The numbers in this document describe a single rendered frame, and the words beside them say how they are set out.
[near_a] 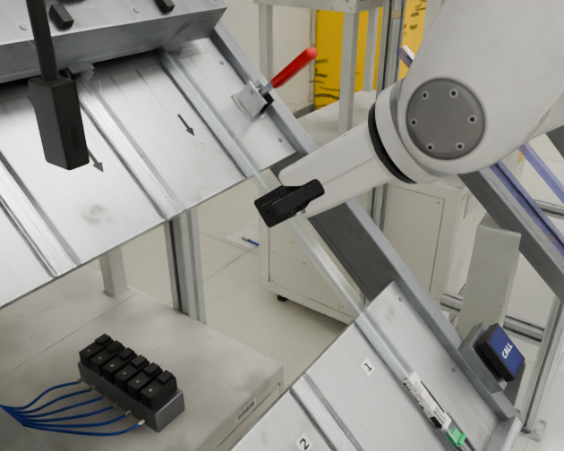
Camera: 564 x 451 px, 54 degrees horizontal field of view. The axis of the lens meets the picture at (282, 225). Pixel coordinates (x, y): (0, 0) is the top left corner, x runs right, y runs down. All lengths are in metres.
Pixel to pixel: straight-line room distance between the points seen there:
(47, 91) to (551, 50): 0.24
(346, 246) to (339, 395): 0.19
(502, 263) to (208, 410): 0.47
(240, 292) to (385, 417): 1.54
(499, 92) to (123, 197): 0.31
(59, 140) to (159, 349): 0.62
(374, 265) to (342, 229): 0.05
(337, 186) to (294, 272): 1.39
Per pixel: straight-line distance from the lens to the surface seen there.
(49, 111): 0.30
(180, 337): 0.90
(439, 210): 1.47
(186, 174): 0.52
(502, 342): 0.65
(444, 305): 1.55
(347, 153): 0.43
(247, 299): 2.01
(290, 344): 1.82
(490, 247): 0.85
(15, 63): 0.49
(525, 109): 0.31
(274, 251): 1.84
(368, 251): 0.62
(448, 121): 0.32
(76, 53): 0.52
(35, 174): 0.47
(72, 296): 1.04
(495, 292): 0.89
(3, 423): 0.78
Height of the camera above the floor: 1.20
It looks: 29 degrees down
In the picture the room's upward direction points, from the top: straight up
